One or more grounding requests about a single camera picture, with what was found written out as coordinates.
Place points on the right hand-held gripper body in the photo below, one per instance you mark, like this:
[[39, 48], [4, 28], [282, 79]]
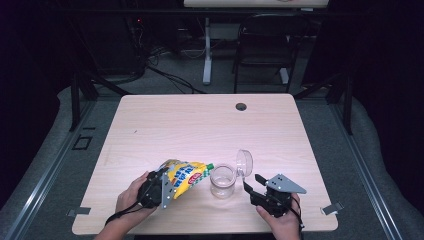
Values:
[[278, 196]]

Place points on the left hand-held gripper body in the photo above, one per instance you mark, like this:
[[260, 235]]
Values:
[[153, 193]]

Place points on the clear jar with hinged lid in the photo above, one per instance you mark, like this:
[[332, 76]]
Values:
[[222, 186]]

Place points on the yellow seasoning pouch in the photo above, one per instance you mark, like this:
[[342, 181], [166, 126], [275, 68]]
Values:
[[186, 176]]

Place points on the person's left hand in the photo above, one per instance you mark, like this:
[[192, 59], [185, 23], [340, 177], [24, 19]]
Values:
[[128, 200]]

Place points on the person's right hand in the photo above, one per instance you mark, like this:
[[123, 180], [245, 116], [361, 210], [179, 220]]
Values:
[[283, 223]]

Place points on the grey tape strip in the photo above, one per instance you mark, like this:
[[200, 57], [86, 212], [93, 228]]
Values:
[[331, 208], [79, 211]]

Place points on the black metal stand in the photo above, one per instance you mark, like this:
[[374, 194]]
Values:
[[348, 106], [75, 100]]

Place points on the white desk with metal legs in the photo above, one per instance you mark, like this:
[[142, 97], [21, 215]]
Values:
[[207, 50]]

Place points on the black folding chair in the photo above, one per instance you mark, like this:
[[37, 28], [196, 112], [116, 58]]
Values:
[[266, 43]]

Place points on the metal floor rail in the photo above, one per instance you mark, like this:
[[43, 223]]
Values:
[[50, 173], [363, 166]]

